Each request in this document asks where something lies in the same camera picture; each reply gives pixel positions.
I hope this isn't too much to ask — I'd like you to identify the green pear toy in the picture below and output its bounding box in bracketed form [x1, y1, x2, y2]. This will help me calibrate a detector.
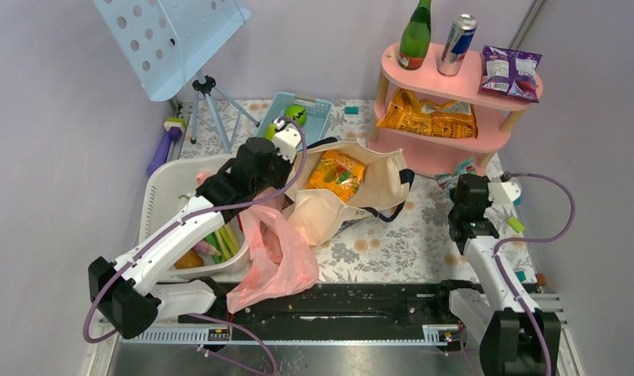
[264, 124, 277, 141]

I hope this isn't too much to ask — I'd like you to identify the colourful candy packet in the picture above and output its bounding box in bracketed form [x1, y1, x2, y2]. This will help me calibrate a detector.
[434, 157, 477, 199]

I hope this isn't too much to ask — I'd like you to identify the orange yellow packet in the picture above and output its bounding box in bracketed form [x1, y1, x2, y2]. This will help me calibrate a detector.
[306, 150, 366, 203]

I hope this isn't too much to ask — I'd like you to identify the green leek toy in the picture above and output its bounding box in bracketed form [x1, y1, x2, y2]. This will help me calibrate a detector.
[215, 224, 240, 261]

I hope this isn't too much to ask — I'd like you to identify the beige floral canvas tote bag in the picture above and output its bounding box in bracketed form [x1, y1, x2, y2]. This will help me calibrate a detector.
[283, 137, 415, 246]

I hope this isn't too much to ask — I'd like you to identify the pink plastic grocery bag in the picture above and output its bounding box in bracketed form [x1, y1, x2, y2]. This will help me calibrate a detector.
[226, 194, 319, 313]

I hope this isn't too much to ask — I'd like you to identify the silver blue drink can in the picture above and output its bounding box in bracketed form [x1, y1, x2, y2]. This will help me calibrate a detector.
[437, 13, 478, 77]

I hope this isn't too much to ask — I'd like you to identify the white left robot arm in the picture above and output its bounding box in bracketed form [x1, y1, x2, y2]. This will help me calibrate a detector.
[83, 130, 307, 343]

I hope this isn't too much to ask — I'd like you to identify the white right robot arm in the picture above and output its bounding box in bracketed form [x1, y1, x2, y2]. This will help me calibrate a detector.
[433, 173, 561, 375]

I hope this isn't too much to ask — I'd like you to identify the orange toy food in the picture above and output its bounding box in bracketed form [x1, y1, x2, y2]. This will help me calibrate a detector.
[174, 250, 205, 269]

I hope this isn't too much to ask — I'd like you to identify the lime green block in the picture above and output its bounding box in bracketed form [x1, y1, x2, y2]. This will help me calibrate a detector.
[506, 216, 526, 234]

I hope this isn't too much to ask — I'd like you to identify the floral patterned table mat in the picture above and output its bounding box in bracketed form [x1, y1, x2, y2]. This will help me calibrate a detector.
[179, 99, 538, 284]

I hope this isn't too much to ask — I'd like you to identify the green toy watermelon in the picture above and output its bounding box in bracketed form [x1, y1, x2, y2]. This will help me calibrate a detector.
[284, 104, 307, 127]

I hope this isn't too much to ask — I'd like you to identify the pink two-tier wooden shelf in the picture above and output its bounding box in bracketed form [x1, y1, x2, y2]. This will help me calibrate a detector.
[367, 43, 531, 177]

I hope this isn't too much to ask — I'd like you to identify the teal flat block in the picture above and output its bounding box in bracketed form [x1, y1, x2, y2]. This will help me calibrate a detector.
[515, 270, 527, 282]

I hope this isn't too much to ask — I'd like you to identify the light blue perforated basket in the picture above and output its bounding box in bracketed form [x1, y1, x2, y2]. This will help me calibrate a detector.
[255, 92, 332, 146]

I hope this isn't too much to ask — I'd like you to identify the green cucumber toy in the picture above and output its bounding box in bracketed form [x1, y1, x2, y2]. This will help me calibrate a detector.
[196, 233, 223, 265]

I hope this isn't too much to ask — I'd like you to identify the white plastic tub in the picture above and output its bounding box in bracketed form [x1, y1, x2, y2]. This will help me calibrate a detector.
[137, 154, 250, 282]

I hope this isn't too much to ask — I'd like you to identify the purple dumbbell toy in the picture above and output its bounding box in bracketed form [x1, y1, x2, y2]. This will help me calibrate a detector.
[146, 117, 187, 176]

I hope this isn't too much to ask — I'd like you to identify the orange printed snack bag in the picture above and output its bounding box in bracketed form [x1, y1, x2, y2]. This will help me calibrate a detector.
[377, 89, 479, 139]

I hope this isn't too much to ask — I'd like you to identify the purple snack packet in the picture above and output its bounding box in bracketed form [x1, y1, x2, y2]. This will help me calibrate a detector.
[479, 45, 542, 103]

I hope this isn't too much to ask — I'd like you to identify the light blue music stand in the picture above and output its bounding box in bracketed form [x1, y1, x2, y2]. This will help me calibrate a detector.
[92, 0, 263, 151]

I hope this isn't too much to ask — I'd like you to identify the green glass bottle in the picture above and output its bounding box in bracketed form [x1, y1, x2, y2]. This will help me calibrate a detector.
[398, 0, 432, 71]

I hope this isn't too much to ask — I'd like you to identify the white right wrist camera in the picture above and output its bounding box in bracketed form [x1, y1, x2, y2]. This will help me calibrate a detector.
[487, 180, 522, 204]

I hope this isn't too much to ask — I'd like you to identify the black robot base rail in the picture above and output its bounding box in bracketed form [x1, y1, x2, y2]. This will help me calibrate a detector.
[206, 280, 463, 346]

